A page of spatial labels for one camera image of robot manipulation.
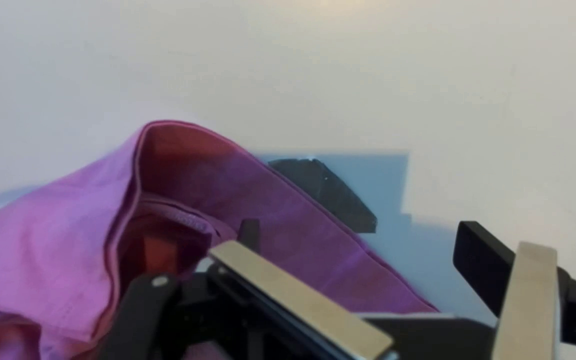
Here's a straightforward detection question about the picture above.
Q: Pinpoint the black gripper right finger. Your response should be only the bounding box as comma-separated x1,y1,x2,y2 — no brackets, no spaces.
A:
452,219,576,360

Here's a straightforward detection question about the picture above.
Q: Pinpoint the pink t-shirt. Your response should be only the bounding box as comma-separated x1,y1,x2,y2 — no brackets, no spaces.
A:
0,118,440,360

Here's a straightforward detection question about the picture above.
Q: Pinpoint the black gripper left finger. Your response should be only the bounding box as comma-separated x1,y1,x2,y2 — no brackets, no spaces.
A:
93,216,398,360

